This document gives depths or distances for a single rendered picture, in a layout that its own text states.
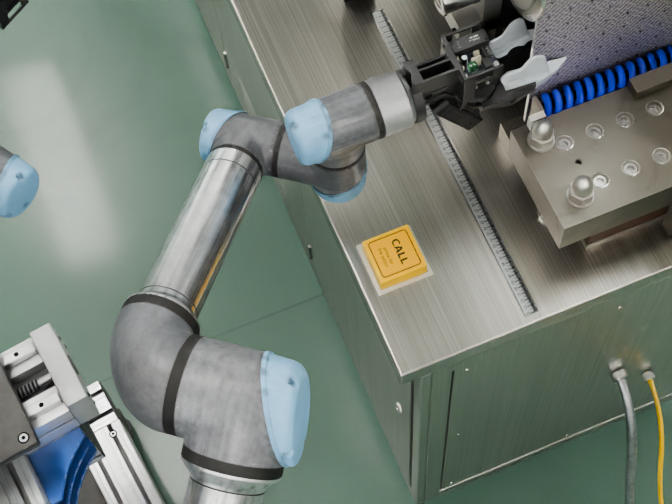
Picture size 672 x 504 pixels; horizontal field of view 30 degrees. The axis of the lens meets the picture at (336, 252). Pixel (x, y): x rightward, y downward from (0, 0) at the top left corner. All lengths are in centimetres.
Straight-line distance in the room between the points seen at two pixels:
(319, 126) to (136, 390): 39
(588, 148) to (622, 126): 6
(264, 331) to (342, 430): 28
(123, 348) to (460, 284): 53
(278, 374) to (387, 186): 51
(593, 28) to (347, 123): 35
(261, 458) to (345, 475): 121
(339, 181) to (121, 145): 137
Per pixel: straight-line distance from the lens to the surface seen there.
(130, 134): 295
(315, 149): 154
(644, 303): 189
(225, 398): 136
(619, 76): 175
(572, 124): 171
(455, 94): 160
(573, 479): 260
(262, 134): 164
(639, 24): 171
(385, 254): 173
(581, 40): 167
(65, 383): 188
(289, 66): 191
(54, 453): 195
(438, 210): 178
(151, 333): 141
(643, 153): 171
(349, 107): 154
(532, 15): 157
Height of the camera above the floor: 250
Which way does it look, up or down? 65 degrees down
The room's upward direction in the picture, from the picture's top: 7 degrees counter-clockwise
